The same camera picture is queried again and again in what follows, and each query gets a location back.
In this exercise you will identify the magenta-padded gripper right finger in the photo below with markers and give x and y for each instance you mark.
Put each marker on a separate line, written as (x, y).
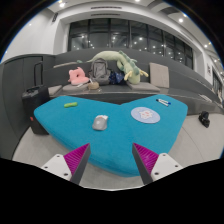
(165, 166)

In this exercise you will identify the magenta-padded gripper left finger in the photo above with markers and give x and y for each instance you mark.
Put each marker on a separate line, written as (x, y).
(60, 166)

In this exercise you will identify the grey and white computer mouse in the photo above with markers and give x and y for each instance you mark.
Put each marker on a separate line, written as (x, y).
(99, 123)

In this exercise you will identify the round light blue mouse pad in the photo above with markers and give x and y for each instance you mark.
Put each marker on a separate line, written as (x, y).
(145, 115)

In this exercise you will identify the small black bag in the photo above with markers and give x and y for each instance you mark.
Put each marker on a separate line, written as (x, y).
(204, 119)

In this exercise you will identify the small green eraser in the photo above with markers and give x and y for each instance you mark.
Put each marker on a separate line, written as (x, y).
(70, 104)

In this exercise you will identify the white marker with black cap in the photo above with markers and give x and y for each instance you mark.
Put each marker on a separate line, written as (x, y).
(162, 102)

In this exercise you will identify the white marker with blue cap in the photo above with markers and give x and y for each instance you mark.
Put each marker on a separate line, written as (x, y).
(165, 101)

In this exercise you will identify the black suitcase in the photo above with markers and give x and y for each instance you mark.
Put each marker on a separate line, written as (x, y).
(35, 103)

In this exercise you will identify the flat grey seat cushion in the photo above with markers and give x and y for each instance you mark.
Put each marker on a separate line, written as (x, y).
(143, 87)
(74, 88)
(54, 90)

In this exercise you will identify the small beige pouch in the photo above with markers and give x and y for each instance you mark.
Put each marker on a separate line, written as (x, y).
(93, 86)

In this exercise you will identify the upright grey back cushion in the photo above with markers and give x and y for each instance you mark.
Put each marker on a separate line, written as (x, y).
(159, 75)

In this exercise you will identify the pink plush cushion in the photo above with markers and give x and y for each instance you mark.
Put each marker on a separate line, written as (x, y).
(78, 76)

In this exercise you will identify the dark blue patterned bag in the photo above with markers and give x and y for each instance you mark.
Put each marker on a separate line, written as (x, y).
(116, 78)

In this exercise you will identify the grey backpack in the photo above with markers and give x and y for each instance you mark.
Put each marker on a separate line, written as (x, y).
(99, 71)

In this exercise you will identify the green dragon plush toy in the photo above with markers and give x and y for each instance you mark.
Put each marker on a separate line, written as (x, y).
(128, 66)

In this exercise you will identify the ceiling lights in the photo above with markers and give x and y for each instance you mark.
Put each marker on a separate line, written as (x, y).
(61, 4)

